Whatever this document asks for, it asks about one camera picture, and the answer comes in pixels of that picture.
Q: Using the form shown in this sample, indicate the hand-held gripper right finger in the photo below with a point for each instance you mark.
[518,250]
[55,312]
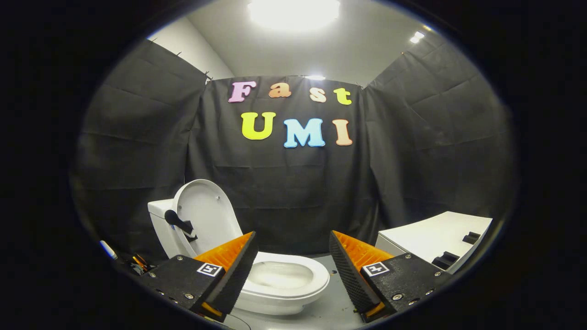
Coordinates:
[349,279]

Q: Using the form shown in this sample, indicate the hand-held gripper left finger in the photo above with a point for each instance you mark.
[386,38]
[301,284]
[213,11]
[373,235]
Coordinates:
[238,275]

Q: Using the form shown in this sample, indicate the white toilet lid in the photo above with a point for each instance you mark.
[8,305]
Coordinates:
[215,215]

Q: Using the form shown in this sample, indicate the white toilet seat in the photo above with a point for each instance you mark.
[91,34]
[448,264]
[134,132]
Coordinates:
[321,275]

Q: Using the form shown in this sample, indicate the white ceramic toilet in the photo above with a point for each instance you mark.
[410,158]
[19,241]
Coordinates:
[284,305]

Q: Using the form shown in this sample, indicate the white grey drawer cabinet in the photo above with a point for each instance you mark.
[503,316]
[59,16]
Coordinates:
[435,233]

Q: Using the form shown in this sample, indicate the black backdrop cloth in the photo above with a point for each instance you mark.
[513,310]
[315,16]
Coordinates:
[293,192]

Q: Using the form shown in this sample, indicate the black device with orange antennas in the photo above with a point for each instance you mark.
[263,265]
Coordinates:
[139,264]

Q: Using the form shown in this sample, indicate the round ceiling light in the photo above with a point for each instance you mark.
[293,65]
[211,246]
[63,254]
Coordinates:
[293,13]

